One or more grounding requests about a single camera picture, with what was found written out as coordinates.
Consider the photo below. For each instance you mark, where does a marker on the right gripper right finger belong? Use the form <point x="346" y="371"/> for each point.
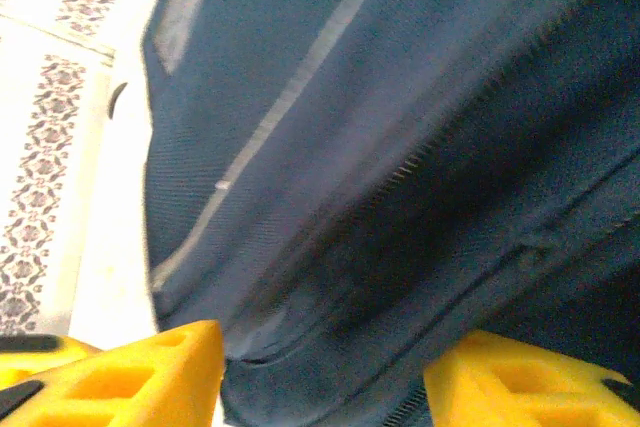
<point x="525" y="392"/>

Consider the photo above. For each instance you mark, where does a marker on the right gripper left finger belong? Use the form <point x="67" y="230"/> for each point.
<point x="110" y="387"/>

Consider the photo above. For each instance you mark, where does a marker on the navy blue school backpack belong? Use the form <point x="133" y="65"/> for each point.
<point x="350" y="147"/>

